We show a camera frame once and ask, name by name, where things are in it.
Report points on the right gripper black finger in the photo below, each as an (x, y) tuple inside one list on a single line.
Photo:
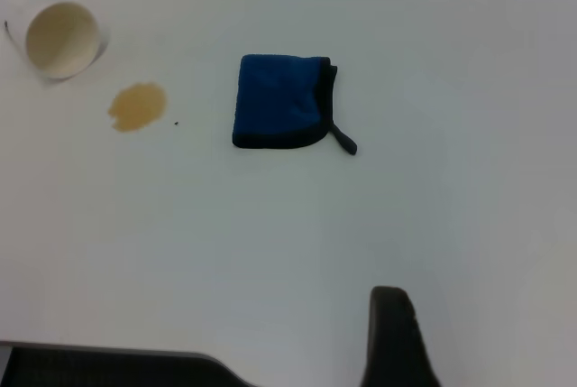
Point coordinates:
[(394, 342)]

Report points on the blue cloth with black trim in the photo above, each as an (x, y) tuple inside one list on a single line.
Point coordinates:
[(275, 98)]

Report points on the white paper cup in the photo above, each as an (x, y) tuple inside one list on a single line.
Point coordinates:
[(58, 39)]

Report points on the brown liquid spill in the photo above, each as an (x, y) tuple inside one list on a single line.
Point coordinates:
[(137, 107)]

